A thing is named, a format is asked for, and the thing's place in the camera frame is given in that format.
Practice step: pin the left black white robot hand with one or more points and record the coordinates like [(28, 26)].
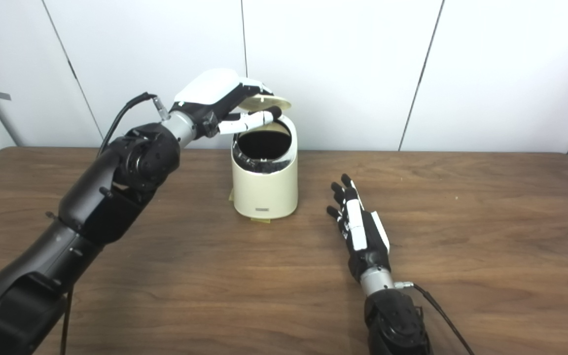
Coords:
[(210, 91)]

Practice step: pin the small grey wall sticker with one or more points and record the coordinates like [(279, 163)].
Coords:
[(4, 96)]

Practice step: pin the cream-colored trash bin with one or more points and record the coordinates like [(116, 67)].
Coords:
[(264, 192)]

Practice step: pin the round cream bin lid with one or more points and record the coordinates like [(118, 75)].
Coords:
[(274, 103)]

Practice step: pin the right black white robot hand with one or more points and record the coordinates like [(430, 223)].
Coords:
[(370, 251)]

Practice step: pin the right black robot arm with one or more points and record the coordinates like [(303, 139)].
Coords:
[(397, 320)]

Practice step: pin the black bin liner bag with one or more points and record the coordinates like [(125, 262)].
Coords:
[(264, 145)]

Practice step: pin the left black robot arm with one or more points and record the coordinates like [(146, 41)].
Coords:
[(91, 197)]

